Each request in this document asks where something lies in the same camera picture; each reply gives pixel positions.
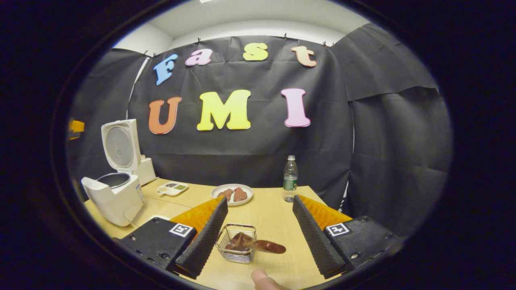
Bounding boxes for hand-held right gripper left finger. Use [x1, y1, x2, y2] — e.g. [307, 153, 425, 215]
[118, 196, 229, 280]

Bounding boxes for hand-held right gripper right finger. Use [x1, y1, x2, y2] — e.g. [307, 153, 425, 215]
[292, 195, 404, 280]

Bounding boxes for wire chopstick holder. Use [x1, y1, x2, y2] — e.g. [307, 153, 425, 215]
[216, 224, 257, 264]

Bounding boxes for brown wooden spoon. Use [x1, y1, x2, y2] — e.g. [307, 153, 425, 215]
[226, 232, 287, 254]

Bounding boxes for white rice cooker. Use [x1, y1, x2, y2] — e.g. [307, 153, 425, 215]
[81, 119, 145, 227]

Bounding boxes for white plate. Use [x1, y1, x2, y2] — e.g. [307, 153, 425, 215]
[211, 184, 254, 206]

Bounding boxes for white divided condiment dish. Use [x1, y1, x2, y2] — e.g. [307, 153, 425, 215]
[156, 182, 189, 197]

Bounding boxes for black backdrop cloth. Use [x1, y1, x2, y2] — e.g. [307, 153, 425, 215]
[67, 22, 454, 238]

